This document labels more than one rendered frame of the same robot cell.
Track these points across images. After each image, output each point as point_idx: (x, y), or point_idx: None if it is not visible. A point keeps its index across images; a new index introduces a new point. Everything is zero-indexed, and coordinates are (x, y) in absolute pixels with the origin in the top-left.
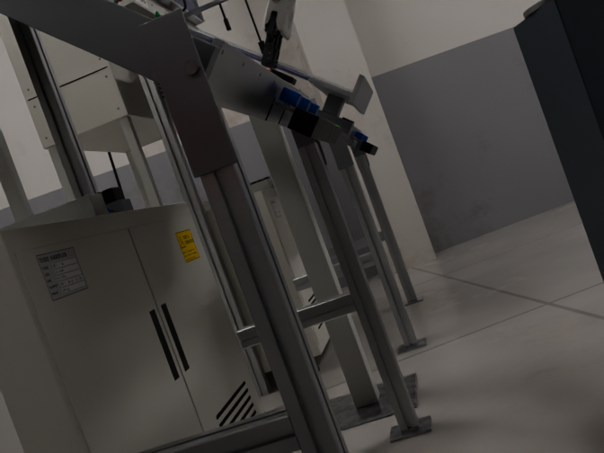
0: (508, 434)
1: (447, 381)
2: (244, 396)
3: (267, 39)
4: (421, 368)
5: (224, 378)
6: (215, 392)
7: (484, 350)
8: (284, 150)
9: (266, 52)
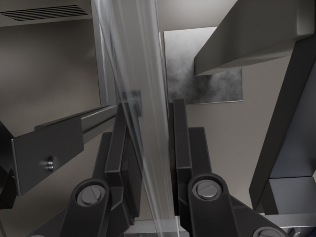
0: (88, 159)
1: (206, 125)
2: (65, 8)
3: (32, 234)
4: (257, 104)
5: (28, 4)
6: (3, 7)
7: (255, 153)
8: (237, 53)
9: (95, 167)
